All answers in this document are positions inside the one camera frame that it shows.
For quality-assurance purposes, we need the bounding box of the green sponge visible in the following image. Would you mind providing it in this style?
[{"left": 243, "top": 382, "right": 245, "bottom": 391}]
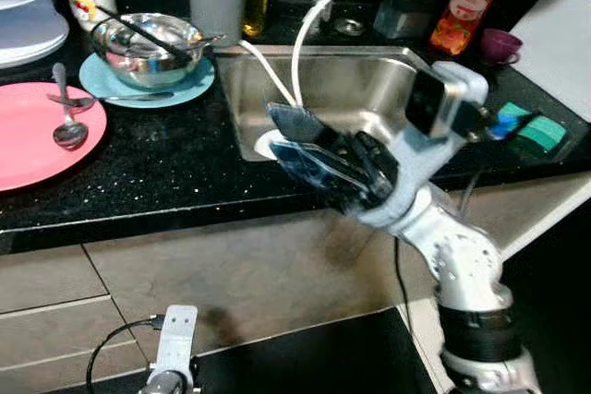
[{"left": 492, "top": 101, "right": 569, "bottom": 159}]

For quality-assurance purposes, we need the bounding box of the white printed mug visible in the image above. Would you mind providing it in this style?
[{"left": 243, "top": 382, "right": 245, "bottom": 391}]
[{"left": 64, "top": 0, "right": 117, "bottom": 33}]

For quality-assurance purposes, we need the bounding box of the steel spoon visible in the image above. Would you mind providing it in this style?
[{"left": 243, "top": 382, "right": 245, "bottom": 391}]
[{"left": 50, "top": 63, "right": 91, "bottom": 152}]

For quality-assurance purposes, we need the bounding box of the brown kitchen cabinet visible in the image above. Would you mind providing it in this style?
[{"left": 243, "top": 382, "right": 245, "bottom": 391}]
[{"left": 0, "top": 173, "right": 591, "bottom": 394}]

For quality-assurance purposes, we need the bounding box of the white stacked container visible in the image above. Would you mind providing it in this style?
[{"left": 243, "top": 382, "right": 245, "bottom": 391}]
[{"left": 0, "top": 0, "right": 71, "bottom": 69}]

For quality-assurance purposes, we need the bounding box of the thin steel utensil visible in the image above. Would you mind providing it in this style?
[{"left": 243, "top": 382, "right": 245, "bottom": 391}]
[{"left": 46, "top": 88, "right": 178, "bottom": 109}]

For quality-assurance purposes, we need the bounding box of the steel bowl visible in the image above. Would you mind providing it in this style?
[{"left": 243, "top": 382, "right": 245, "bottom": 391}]
[{"left": 90, "top": 12, "right": 208, "bottom": 91}]

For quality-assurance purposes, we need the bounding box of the round steel drain fitting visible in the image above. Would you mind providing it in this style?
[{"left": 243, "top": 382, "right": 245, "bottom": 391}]
[{"left": 333, "top": 17, "right": 365, "bottom": 39}]

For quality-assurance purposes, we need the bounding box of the long black utensil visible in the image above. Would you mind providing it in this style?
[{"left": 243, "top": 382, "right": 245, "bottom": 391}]
[{"left": 90, "top": 2, "right": 197, "bottom": 55}]

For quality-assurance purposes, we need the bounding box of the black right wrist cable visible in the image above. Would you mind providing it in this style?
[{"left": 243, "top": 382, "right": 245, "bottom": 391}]
[{"left": 395, "top": 103, "right": 546, "bottom": 321}]

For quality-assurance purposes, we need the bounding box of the steel sink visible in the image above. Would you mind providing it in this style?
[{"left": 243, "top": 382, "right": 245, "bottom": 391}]
[{"left": 216, "top": 44, "right": 446, "bottom": 164}]

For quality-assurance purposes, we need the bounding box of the orange bottle with fruit label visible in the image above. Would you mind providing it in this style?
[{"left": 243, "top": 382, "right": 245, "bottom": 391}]
[{"left": 428, "top": 0, "right": 510, "bottom": 56}]

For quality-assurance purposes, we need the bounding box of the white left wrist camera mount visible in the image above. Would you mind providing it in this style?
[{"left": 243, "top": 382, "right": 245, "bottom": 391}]
[{"left": 153, "top": 304, "right": 200, "bottom": 384}]

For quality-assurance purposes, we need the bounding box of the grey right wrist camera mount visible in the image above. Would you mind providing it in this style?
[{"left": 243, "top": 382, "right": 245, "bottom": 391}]
[{"left": 356, "top": 60, "right": 492, "bottom": 231}]

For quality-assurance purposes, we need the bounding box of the white hose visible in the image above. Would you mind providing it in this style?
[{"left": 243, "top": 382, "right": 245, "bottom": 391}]
[{"left": 238, "top": 0, "right": 428, "bottom": 111}]

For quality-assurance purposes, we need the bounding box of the white cutting board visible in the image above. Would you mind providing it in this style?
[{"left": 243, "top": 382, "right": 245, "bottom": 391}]
[{"left": 507, "top": 0, "right": 591, "bottom": 124}]

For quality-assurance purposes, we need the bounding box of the pink plate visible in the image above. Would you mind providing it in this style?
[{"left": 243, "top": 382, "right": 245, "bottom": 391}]
[{"left": 0, "top": 81, "right": 108, "bottom": 194}]

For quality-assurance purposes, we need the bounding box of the teal plate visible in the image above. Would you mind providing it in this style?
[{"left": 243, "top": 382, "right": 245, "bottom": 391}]
[{"left": 78, "top": 50, "right": 217, "bottom": 110}]

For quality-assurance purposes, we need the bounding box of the blue cable marker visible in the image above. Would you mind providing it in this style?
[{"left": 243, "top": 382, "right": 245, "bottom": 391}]
[{"left": 493, "top": 114, "right": 518, "bottom": 138}]

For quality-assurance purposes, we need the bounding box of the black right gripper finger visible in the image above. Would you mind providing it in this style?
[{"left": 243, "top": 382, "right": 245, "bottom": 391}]
[
  {"left": 266, "top": 101, "right": 350, "bottom": 150},
  {"left": 268, "top": 141, "right": 368, "bottom": 213}
]

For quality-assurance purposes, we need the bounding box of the purple cup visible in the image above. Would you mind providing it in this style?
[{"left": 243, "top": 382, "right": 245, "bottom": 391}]
[{"left": 477, "top": 28, "right": 525, "bottom": 66}]

